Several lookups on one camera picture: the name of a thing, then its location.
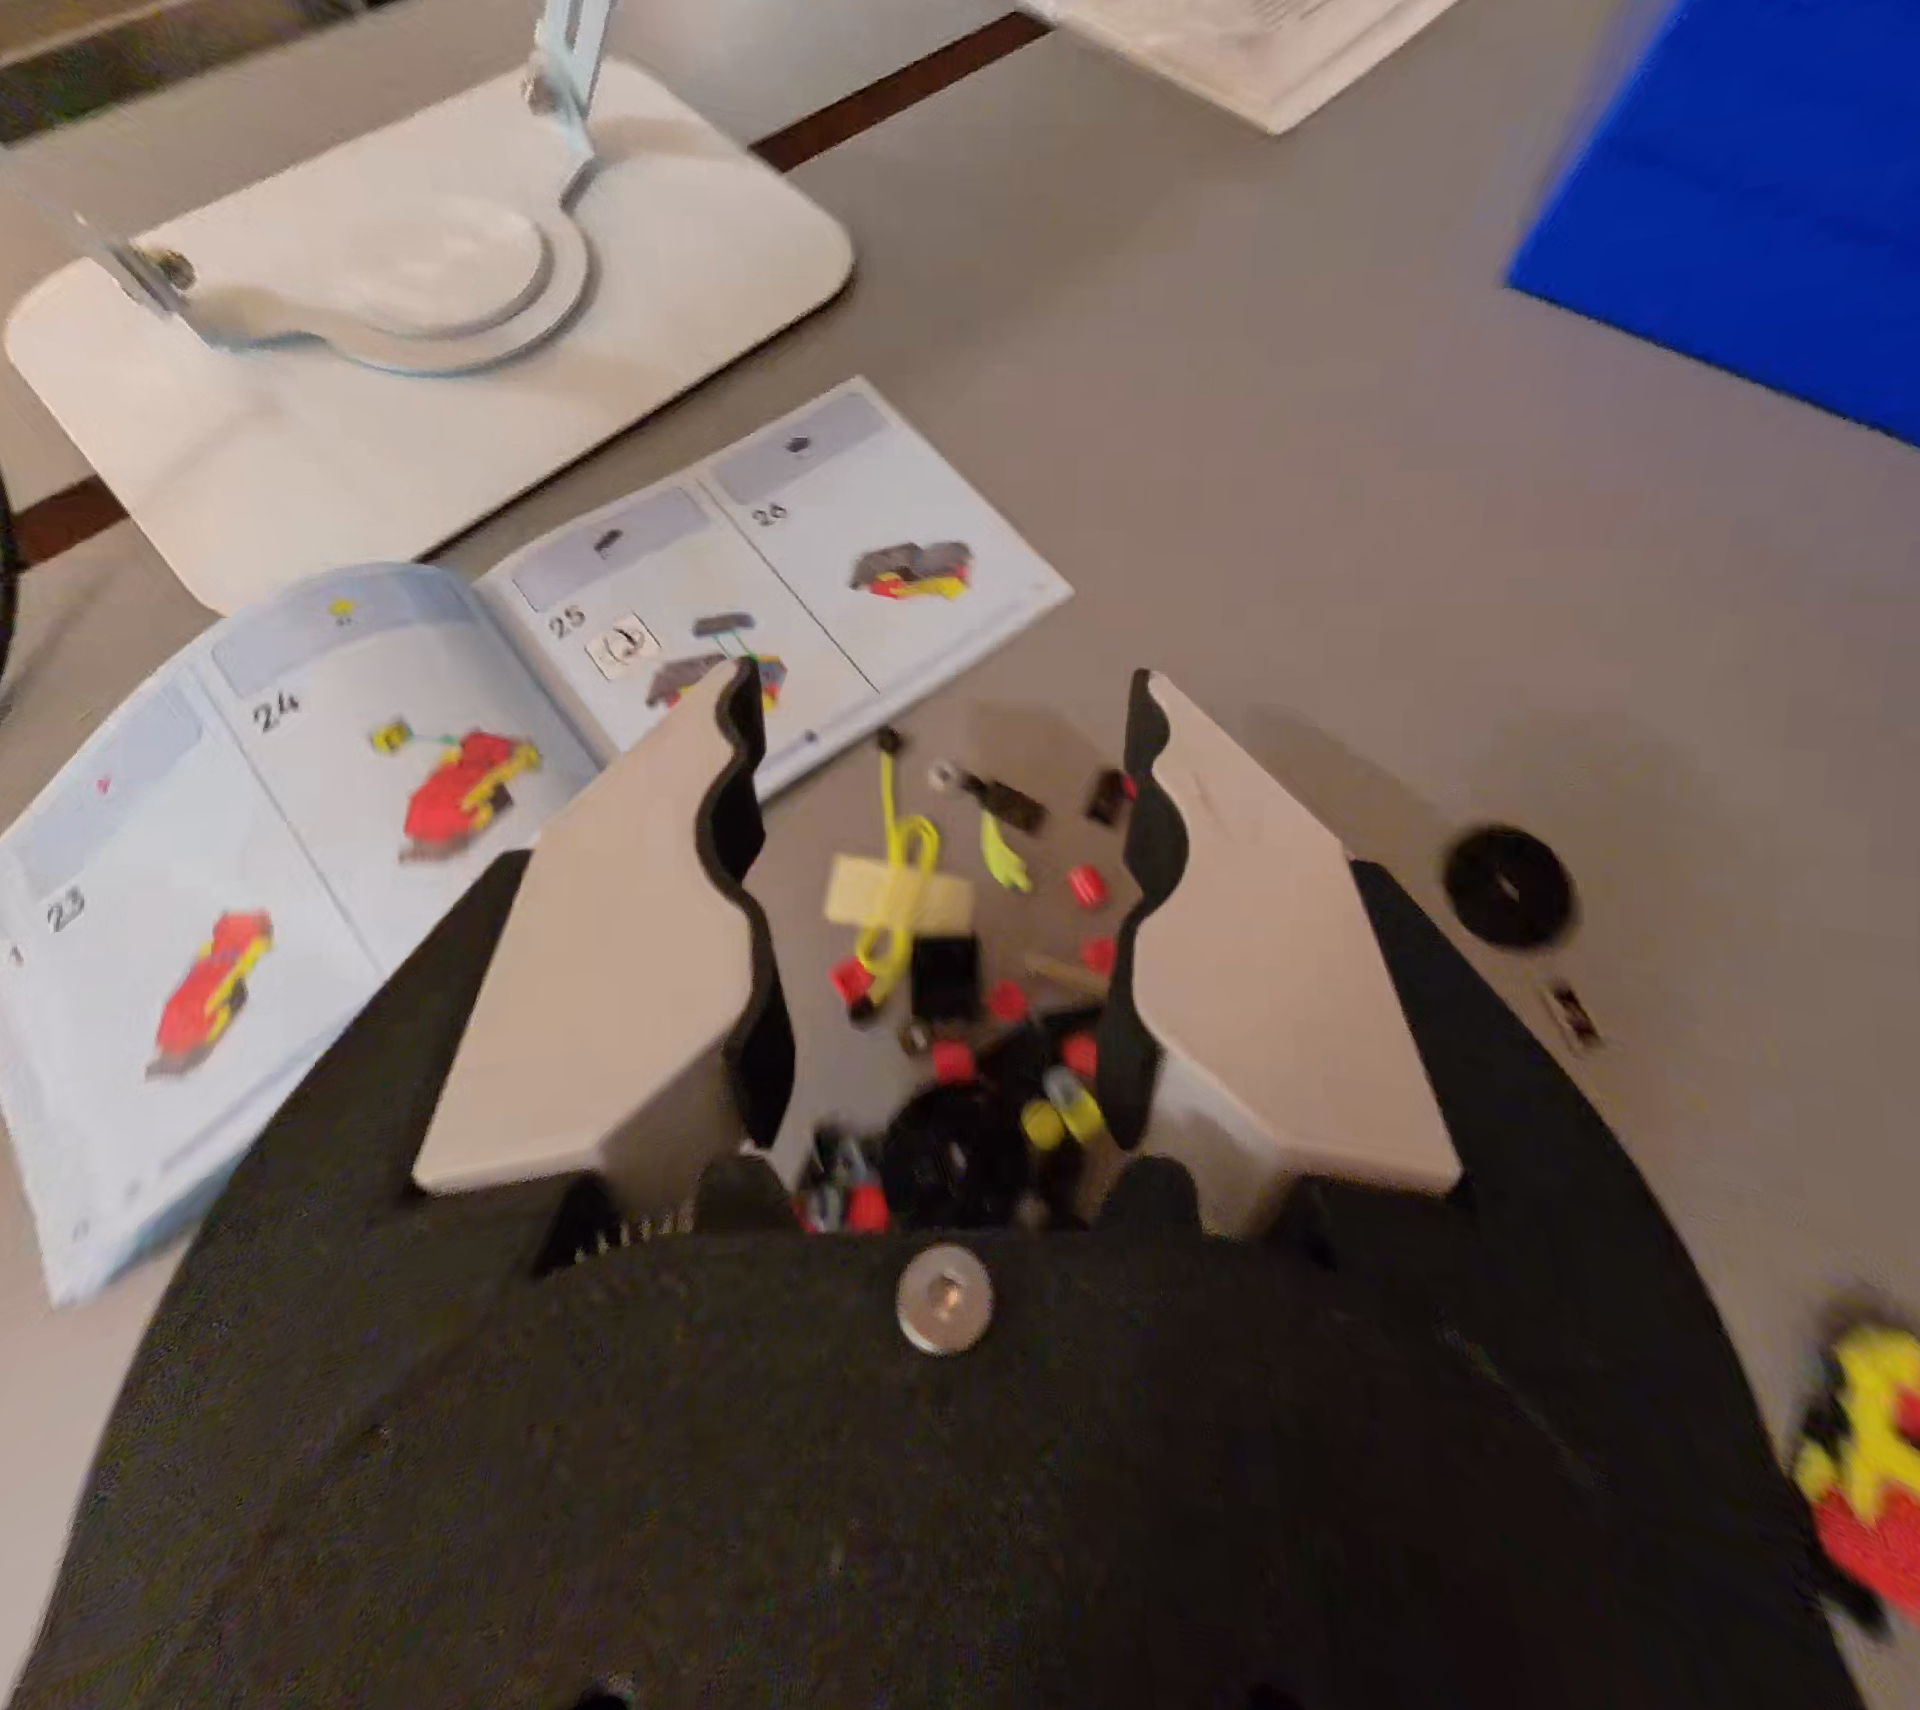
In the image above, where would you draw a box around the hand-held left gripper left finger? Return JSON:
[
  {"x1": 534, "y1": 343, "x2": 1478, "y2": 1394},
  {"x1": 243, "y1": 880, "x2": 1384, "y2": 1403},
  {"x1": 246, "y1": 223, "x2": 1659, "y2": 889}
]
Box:
[{"x1": 413, "y1": 656, "x2": 799, "y2": 1206}]

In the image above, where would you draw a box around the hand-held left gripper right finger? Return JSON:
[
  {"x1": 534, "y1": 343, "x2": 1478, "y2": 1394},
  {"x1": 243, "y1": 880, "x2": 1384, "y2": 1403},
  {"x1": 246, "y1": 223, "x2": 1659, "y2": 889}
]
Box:
[{"x1": 1098, "y1": 669, "x2": 1465, "y2": 1236}]

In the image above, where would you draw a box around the pile of lego pieces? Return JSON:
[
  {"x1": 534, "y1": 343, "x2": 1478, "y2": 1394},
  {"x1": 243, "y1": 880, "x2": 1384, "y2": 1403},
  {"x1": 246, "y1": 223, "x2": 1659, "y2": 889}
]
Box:
[{"x1": 793, "y1": 722, "x2": 1604, "y2": 1240}]

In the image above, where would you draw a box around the yellow black red lego model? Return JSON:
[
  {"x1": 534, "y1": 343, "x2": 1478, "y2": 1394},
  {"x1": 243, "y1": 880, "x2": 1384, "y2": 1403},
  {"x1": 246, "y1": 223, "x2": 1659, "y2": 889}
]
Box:
[{"x1": 1793, "y1": 1321, "x2": 1920, "y2": 1630}]

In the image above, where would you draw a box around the black round lego plate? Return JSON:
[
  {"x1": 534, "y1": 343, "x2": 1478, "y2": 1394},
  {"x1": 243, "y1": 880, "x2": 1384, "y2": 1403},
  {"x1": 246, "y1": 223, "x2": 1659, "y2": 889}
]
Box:
[{"x1": 1443, "y1": 824, "x2": 1579, "y2": 950}]

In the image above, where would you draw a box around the lego instruction booklet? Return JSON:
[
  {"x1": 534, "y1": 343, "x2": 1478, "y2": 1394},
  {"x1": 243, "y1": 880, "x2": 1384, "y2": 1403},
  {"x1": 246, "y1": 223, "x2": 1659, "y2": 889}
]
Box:
[{"x1": 0, "y1": 378, "x2": 1075, "y2": 1309}]

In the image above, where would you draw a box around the blue bin with square tag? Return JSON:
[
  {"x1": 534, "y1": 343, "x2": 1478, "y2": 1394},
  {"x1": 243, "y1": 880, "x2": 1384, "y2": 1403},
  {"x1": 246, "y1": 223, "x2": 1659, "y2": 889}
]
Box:
[{"x1": 1507, "y1": 0, "x2": 1920, "y2": 444}]

